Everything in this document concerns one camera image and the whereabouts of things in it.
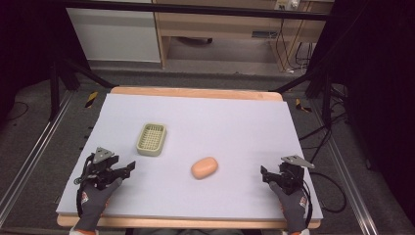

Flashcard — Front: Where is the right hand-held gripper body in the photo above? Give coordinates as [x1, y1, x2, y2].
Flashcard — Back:
[276, 154, 316, 196]

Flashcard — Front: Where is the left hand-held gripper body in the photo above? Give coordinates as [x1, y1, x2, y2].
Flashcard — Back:
[83, 146, 124, 191]

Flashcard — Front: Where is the person's right hand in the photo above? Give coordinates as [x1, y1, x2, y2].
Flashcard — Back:
[268, 180, 309, 234]

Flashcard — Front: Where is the person's left hand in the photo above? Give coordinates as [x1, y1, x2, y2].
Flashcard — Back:
[73, 176, 124, 233]

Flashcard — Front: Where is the orange bread roll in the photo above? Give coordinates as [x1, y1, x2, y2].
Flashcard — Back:
[190, 156, 219, 180]

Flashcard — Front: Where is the white foam mat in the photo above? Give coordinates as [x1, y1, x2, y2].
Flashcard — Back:
[55, 93, 324, 222]

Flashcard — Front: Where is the yellow black floor tape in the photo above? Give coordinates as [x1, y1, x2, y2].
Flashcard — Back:
[295, 98, 312, 114]
[84, 90, 99, 109]

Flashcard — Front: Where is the black metal stand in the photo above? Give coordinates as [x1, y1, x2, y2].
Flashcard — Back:
[269, 62, 335, 128]
[48, 57, 117, 122]

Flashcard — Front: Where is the wooden table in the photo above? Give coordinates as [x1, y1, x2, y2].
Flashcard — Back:
[56, 85, 323, 230]

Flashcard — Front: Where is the white cabinet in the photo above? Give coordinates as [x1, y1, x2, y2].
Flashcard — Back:
[66, 7, 161, 64]

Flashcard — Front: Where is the light wooden desk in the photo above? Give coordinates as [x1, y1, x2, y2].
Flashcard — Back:
[152, 0, 335, 72]

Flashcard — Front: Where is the white power strip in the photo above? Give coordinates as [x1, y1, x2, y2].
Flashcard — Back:
[275, 0, 300, 11]

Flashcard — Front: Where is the black metal crossbar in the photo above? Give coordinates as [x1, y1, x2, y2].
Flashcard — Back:
[62, 0, 331, 22]

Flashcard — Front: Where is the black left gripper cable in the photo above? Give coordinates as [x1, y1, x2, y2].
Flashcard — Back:
[73, 154, 96, 219]

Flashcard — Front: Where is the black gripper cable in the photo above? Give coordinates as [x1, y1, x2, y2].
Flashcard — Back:
[300, 178, 315, 227]
[73, 154, 96, 219]

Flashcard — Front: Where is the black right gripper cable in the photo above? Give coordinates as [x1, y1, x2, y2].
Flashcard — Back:
[300, 178, 315, 227]

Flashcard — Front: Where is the black looped floor cable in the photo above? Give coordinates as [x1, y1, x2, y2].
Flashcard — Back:
[308, 171, 348, 214]

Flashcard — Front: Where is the metal floor rail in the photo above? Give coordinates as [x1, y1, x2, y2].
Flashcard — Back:
[0, 90, 74, 226]
[311, 97, 372, 235]

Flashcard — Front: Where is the black floor cable bundle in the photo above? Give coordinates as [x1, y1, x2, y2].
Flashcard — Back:
[298, 82, 350, 165]

